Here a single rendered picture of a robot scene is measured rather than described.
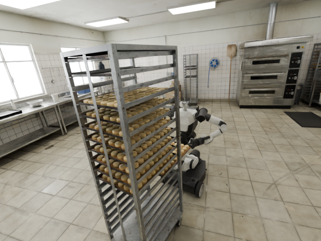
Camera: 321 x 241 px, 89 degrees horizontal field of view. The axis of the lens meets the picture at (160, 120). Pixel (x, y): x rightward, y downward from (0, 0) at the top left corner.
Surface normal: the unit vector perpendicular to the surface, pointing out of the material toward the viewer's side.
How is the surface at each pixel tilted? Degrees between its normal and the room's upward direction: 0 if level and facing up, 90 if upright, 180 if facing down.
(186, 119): 90
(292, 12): 90
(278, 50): 90
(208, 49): 90
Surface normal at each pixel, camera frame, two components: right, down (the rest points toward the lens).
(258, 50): -0.29, 0.36
